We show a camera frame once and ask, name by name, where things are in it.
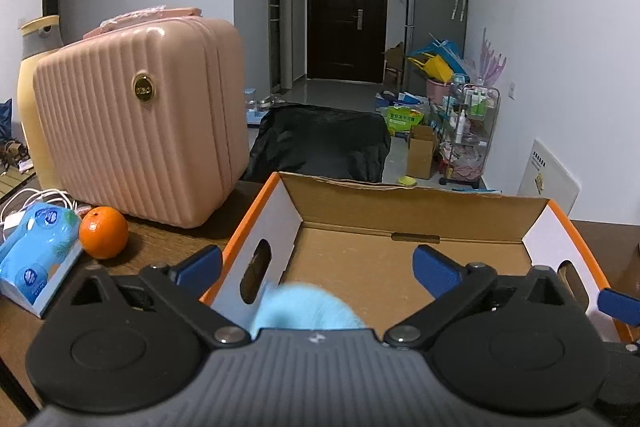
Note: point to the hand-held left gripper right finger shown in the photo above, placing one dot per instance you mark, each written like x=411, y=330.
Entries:
x=435, y=272

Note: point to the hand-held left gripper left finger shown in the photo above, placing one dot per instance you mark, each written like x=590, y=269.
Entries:
x=200, y=264

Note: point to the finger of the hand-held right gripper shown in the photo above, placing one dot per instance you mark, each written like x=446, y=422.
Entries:
x=620, y=303

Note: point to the orange printed cardboard box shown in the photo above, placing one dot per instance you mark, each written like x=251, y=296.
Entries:
x=350, y=217

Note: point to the light blue plush toy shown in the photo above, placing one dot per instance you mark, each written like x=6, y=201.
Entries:
x=305, y=307

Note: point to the yellow-green bowl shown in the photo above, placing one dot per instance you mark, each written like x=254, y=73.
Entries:
x=407, y=181

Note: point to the orange fruit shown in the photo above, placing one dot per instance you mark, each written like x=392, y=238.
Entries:
x=103, y=233

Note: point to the small open cardboard box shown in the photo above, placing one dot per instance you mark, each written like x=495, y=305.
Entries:
x=420, y=154

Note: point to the pink ribbed suitcase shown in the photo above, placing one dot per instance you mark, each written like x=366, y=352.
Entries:
x=140, y=147

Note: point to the white board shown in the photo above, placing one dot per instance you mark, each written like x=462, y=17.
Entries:
x=547, y=179

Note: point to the metal rolling cart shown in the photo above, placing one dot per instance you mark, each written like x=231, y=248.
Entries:
x=467, y=132

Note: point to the green printed bag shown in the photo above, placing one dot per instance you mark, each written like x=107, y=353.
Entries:
x=405, y=121

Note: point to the blue tissue pack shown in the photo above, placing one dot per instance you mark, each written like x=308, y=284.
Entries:
x=35, y=257

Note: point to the dark cloth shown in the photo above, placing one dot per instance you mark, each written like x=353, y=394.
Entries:
x=320, y=142

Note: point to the pink bucket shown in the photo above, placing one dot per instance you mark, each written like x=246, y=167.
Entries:
x=437, y=91

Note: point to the brown cardboard box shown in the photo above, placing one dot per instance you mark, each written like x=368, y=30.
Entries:
x=394, y=67

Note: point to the dark wooden entrance door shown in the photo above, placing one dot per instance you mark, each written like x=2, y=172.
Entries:
x=325, y=42

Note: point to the pink flat pouch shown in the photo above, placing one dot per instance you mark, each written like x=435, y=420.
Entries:
x=150, y=14

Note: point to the grey refrigerator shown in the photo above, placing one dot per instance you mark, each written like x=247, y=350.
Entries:
x=435, y=17

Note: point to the yellow thermos jug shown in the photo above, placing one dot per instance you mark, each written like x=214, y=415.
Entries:
x=30, y=57

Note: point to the interior side door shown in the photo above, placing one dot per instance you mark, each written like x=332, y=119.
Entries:
x=275, y=7

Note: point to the white wall socket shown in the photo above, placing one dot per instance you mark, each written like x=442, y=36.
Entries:
x=512, y=90

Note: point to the purple wall decoration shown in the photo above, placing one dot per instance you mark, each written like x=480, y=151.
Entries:
x=491, y=59

